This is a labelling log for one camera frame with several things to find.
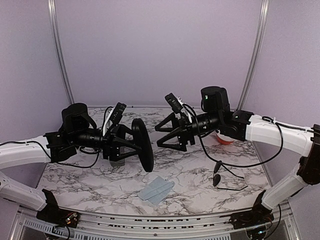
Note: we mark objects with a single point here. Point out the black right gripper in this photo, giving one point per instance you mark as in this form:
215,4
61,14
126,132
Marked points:
184,133

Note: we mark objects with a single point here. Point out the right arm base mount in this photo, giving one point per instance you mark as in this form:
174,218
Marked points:
257,215

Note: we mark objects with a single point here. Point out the aluminium frame post left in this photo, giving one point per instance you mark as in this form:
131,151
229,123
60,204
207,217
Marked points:
59,50

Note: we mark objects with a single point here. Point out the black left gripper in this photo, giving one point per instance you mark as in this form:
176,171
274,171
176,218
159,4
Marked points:
109,149

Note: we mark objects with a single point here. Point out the aluminium frame post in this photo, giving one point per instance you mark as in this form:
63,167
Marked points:
59,50
257,46

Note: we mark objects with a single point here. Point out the aluminium front rail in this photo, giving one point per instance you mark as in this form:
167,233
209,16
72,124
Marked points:
100,226

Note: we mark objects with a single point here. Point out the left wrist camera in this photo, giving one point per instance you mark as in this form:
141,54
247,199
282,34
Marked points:
114,117

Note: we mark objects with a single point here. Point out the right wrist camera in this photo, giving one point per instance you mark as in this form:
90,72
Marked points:
175,103

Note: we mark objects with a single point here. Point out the light blue cloth front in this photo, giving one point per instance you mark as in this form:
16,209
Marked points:
156,191

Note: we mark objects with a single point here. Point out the aluminium frame post right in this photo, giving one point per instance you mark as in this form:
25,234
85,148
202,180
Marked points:
257,46

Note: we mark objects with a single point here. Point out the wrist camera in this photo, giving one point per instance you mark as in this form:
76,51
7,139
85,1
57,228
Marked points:
175,103
114,117

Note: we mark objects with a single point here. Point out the black glasses case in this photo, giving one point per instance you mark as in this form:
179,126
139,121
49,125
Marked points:
141,139

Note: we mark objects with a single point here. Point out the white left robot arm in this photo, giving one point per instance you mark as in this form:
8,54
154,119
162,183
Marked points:
77,132

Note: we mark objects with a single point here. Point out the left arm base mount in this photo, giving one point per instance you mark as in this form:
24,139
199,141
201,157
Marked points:
52,213

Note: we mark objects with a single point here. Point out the black rimless sunglasses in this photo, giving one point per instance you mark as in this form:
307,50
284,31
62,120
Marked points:
217,177

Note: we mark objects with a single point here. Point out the orange bowl white inside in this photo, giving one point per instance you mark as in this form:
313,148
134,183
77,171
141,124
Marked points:
225,140

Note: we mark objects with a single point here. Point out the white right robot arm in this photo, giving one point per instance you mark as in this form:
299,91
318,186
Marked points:
246,126

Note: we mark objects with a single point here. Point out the grey marbled glasses case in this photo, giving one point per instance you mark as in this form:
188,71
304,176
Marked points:
114,157

